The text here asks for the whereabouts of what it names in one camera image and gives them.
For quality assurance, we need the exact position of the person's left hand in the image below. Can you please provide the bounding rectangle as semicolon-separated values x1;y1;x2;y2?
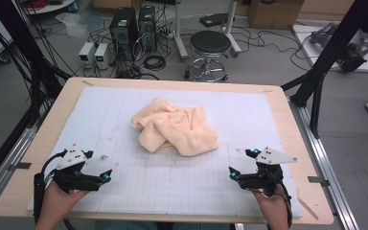
35;182;89;225

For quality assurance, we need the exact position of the black metal frame post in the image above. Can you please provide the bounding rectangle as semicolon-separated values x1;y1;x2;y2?
0;0;73;129
280;0;368;139

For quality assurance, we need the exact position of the coiled black cable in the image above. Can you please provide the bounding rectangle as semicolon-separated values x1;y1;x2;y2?
143;54;168;72

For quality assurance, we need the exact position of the aluminium rail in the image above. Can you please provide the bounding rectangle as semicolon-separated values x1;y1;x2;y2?
287;96;361;230
0;126;38;219

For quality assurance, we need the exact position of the white floor board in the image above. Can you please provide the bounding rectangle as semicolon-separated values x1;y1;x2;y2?
291;23;368;74

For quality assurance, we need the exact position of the long black floor cable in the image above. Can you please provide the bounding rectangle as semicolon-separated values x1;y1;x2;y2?
235;26;311;72

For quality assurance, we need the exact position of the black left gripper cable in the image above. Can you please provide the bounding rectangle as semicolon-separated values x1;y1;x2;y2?
33;149;69;225

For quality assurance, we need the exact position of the white foam grid mat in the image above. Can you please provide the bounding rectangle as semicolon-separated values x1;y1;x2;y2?
27;85;304;219

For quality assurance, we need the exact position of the large black computer tower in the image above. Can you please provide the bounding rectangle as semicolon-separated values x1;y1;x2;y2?
108;7;140;63

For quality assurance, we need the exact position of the slim black computer tower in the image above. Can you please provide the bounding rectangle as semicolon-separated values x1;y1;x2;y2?
137;5;158;53

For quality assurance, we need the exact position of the black flat device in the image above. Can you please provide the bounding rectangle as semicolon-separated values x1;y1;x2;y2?
198;12;230;29

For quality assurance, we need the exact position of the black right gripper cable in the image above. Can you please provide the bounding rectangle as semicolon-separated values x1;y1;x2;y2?
277;181;294;228

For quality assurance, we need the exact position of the white desk leg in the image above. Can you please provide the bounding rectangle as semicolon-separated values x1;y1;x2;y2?
222;0;243;58
173;0;190;62

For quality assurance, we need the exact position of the clear plastic bag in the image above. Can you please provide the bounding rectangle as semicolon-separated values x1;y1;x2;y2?
55;11;105;38

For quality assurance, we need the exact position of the white round table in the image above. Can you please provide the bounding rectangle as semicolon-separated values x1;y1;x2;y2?
18;0;78;15

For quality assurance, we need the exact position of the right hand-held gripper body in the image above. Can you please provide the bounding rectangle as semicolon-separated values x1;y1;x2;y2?
238;146;298;197

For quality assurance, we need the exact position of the person's right hand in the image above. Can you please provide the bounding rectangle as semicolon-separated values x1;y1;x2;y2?
251;188;290;225

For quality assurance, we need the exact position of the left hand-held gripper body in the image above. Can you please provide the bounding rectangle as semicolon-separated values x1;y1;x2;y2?
52;144;102;194

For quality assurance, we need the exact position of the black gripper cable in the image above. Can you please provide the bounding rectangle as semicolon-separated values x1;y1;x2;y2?
277;181;294;228
33;149;69;225

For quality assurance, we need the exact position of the black round stool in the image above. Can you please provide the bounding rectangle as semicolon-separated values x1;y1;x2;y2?
184;30;233;83

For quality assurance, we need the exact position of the cardboard box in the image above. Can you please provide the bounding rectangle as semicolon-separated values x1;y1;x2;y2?
247;0;306;31

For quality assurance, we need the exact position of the black table clamp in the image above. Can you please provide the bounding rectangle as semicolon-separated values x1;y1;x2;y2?
308;174;331;188
7;161;33;171

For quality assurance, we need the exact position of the cream terry towel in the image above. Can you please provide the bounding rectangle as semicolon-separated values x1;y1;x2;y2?
130;96;221;158

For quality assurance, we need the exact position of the white power supply unit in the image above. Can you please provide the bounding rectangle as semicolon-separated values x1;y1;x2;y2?
78;41;97;67
93;42;113;70

